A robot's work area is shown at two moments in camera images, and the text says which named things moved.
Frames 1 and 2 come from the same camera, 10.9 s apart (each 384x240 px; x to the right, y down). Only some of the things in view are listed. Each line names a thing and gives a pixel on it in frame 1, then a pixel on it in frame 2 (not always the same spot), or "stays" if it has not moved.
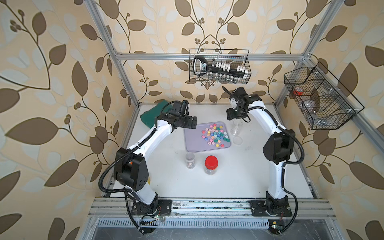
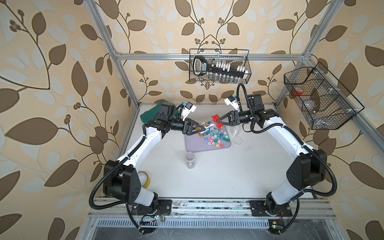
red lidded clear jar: x=211 y=164 to x=211 y=124
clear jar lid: x=237 y=140 stays
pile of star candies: x=216 y=134 stays
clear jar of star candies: x=236 y=128 stays
